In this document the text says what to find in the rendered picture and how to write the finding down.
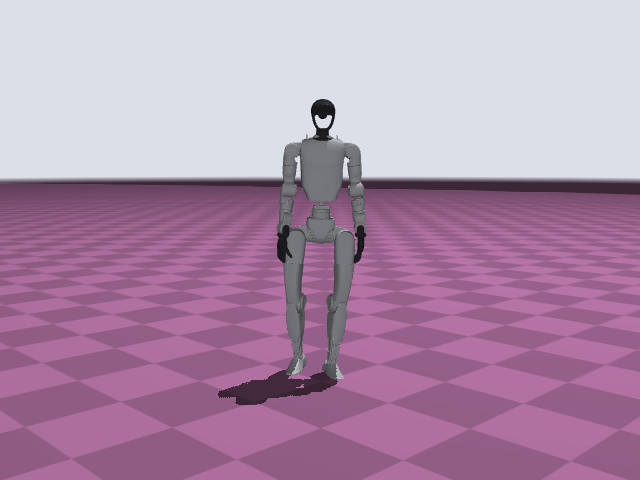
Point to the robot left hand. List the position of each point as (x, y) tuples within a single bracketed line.
[(360, 244)]

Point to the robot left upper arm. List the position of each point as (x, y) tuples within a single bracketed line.
[(352, 152)]

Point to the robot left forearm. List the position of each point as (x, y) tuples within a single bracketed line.
[(359, 211)]

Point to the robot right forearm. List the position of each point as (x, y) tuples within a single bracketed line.
[(285, 214)]

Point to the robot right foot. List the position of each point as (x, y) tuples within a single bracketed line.
[(296, 366)]

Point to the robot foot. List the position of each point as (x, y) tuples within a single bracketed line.
[(296, 366), (332, 370)]

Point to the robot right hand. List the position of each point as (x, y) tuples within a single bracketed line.
[(282, 244)]

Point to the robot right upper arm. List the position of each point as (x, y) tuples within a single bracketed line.
[(292, 150)]

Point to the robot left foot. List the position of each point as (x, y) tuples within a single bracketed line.
[(332, 370)]

